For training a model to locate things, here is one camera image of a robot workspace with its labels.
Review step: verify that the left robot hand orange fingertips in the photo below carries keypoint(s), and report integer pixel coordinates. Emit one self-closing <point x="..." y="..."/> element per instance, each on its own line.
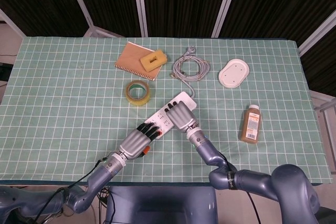
<point x="134" y="144"/>

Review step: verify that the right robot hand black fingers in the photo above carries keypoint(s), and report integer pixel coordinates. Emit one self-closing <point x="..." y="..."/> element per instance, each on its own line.
<point x="181" y="117"/>

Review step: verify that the white power strip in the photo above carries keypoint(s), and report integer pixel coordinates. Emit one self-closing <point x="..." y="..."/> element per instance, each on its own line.
<point x="185" y="98"/>

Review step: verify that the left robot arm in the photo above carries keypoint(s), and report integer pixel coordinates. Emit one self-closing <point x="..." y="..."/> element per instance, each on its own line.
<point x="105" y="172"/>

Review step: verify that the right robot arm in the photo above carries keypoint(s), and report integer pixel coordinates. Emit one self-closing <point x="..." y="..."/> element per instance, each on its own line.
<point x="210" y="154"/>

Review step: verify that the yellowish clear tape roll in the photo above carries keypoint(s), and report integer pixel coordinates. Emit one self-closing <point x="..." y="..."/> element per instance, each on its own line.
<point x="139" y="100"/>

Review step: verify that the yellow sponge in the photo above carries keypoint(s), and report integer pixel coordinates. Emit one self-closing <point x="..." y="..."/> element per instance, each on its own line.
<point x="153" y="60"/>

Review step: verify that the blue-grey robot torso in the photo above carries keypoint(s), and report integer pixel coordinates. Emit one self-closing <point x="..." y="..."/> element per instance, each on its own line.
<point x="160" y="205"/>

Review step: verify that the white oval tray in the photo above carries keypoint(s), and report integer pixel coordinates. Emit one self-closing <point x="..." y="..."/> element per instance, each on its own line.
<point x="233" y="73"/>

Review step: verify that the brown juice bottle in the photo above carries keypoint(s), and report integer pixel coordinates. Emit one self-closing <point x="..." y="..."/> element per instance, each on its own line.
<point x="250" y="127"/>

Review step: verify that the green checkered tablecloth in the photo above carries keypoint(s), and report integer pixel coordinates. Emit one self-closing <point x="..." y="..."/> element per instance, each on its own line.
<point x="65" y="116"/>

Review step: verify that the brown spiral notebook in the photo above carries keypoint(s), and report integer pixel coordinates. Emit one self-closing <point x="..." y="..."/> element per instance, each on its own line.
<point x="130" y="60"/>

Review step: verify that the black box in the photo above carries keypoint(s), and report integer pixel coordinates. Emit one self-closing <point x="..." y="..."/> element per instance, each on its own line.
<point x="4" y="71"/>

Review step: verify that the dark folding screen white frame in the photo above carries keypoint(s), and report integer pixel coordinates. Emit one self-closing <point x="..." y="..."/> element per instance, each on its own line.
<point x="181" y="1"/>

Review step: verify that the white metal frame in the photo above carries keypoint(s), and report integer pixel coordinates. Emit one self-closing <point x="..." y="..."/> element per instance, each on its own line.
<point x="324" y="102"/>

